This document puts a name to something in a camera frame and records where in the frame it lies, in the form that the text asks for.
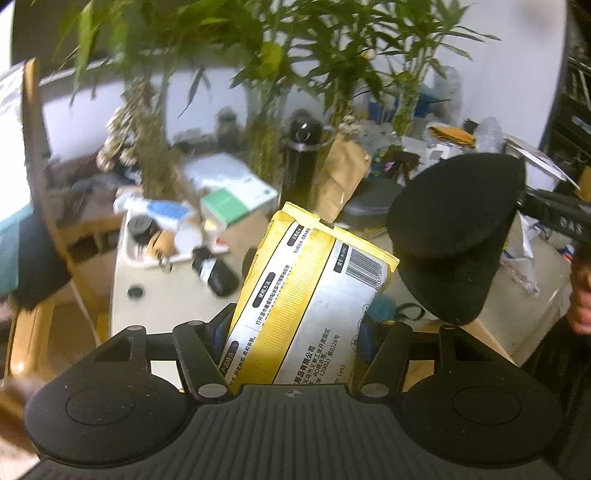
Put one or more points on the black thermos bottle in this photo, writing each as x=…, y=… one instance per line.
x=303, y=142

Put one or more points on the grey zippered case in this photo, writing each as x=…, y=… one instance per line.
x=370, y=204

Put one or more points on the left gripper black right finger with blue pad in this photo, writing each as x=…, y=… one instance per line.
x=383, y=353

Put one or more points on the bamboo plant vase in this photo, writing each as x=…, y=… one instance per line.
x=145, y=42
x=266, y=38
x=386, y=46

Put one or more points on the black rolled pouch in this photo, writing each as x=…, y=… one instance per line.
x=214, y=272

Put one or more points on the yellow white tissue pack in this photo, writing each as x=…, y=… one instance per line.
x=302, y=303

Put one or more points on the right bamboo plant vase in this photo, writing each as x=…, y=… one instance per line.
x=386, y=46

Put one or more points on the white rectangular tray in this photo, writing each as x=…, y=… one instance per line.
x=189, y=234

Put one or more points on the middle bamboo plant vase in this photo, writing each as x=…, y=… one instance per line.
x=266, y=38

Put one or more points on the small black round cap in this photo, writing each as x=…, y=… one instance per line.
x=135, y=292

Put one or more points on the green white box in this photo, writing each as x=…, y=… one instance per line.
x=225, y=208

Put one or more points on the brown kraft paper bag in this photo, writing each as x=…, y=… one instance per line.
x=345, y=167

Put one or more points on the small black cylinder speaker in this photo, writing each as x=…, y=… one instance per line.
x=142, y=228

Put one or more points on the wooden ball keychain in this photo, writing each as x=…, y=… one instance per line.
x=161, y=245

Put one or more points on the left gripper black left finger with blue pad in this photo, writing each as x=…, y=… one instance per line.
x=199, y=346

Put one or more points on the black round cushion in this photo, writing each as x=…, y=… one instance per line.
x=448, y=228

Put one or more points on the person's right hand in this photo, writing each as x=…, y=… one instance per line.
x=579, y=312

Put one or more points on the wooden chair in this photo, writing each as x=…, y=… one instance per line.
x=28, y=354

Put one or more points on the left bamboo plant vase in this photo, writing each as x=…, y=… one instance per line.
x=145, y=42

